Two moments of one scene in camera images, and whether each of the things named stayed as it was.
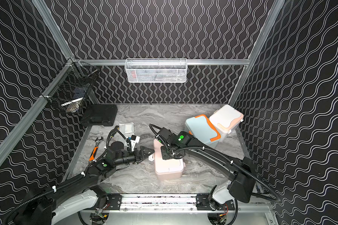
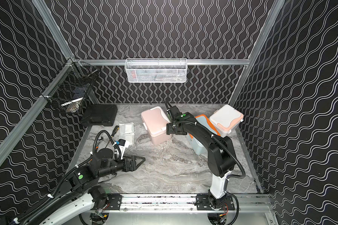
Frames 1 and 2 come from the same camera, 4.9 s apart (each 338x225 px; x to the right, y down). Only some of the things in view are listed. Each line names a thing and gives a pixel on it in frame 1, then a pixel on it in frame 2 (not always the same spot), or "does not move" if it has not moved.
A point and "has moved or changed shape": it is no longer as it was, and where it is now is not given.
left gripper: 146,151 to 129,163
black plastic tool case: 103,114 does not move
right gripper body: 165,153 to 171,130
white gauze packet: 126,128 does not move
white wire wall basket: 156,70 does not move
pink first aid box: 171,169 to 155,120
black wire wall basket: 69,88 does not move
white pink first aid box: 226,119 does not move
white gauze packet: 128,134 has moved or changed shape
